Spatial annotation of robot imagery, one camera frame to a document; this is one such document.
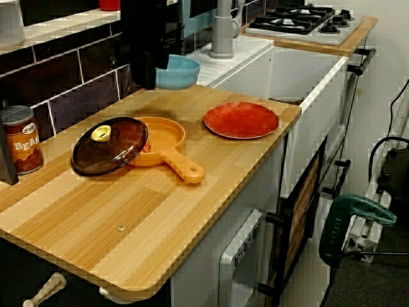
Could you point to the black framed wooden door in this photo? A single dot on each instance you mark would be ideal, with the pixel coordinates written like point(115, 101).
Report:
point(300, 208)

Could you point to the white toy sink unit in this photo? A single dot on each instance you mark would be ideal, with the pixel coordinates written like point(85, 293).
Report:
point(287, 73)

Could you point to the brown glass lid yellow knob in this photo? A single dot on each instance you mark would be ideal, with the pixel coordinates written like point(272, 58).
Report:
point(108, 150)

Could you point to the white kitchen cabinet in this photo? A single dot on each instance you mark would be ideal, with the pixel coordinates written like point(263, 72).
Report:
point(230, 192)

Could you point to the white dispenser panel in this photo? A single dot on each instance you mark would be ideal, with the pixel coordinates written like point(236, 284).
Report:
point(239, 256)

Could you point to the toy gas stove top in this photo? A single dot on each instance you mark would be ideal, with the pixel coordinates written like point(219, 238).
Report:
point(297, 22)

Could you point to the black towel bar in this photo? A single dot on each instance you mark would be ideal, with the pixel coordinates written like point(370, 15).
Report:
point(354, 68)

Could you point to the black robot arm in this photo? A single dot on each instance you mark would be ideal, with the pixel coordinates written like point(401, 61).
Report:
point(147, 19)

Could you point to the light blue bowl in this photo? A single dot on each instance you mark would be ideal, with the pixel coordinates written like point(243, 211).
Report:
point(179, 75)

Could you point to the red orange plate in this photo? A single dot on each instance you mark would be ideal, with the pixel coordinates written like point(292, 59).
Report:
point(241, 120)

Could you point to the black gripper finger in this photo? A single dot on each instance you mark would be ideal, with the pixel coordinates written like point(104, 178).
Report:
point(162, 63)
point(144, 80)

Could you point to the aluminium frame rail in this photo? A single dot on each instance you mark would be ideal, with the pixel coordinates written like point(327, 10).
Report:
point(361, 236)

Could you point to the white kitchen shelf ledge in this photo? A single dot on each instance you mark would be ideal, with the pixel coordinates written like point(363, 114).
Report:
point(64, 28)

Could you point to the black power box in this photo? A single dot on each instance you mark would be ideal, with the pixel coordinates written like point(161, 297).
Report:
point(394, 179)

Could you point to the orange toy frying pan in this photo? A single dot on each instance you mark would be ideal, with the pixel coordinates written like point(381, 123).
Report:
point(169, 134)

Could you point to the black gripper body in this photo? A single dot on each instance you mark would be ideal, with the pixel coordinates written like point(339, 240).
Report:
point(148, 54)

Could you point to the red sauce bottle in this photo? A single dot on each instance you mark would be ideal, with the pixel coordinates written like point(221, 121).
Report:
point(109, 4)

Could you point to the brass countertop screw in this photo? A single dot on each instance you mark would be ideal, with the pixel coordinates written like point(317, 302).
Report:
point(121, 228)

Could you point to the toy ham bread slice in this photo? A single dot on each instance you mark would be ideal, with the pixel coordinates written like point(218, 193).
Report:
point(147, 149)

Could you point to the grey toy faucet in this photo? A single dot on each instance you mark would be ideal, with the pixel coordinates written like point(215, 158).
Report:
point(222, 35)

